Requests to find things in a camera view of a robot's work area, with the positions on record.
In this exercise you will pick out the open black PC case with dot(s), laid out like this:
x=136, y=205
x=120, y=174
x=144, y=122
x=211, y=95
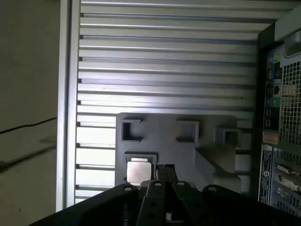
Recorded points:
x=291, y=117

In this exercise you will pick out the square silver CPU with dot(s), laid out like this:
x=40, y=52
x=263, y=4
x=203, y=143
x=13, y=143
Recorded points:
x=138, y=171

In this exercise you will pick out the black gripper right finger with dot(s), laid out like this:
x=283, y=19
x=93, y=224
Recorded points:
x=185, y=204

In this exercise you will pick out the grey plastic parts rack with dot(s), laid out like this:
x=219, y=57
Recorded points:
x=162, y=131

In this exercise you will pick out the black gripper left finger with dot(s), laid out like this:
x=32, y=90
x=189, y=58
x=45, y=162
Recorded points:
x=154, y=202

